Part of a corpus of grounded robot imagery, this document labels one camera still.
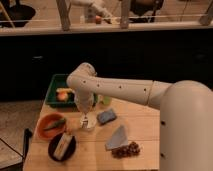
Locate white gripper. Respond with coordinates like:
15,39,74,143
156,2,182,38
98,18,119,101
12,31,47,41
74,92,94,114

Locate brown grape bunch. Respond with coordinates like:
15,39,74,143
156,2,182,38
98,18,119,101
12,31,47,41
111,141,140,158

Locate blue folded cloth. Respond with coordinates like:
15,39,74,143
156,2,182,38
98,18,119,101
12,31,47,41
105,125,128,150

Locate white paper cup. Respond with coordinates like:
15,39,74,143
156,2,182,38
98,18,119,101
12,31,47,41
80,113,97,131

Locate green plastic bin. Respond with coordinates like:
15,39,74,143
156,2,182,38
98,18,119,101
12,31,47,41
44,73,99,109

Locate yellow item in bin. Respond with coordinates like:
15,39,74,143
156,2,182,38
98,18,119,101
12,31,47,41
56,88,74,93

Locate orange fruit in bin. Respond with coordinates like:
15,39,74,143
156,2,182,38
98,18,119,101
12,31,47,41
57,92,69,102

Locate green vegetable in bowl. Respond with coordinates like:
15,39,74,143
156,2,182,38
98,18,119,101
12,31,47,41
43,118,66,131

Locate white box on plate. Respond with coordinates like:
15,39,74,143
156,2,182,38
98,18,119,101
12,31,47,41
53,133,73,160

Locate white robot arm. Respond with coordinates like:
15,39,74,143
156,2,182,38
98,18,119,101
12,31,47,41
67,62,213,171

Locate orange bowl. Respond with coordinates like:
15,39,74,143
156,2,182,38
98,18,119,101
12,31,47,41
36,113,66,141

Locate blue sponge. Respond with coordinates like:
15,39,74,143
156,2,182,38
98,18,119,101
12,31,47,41
97,109,117,125

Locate black chair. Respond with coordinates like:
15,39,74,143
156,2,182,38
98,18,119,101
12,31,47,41
0,129,33,171

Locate black plate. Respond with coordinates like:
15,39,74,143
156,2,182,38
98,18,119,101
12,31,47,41
48,134,76,162

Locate green cup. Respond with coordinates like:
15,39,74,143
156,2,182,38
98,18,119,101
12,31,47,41
102,96,111,106

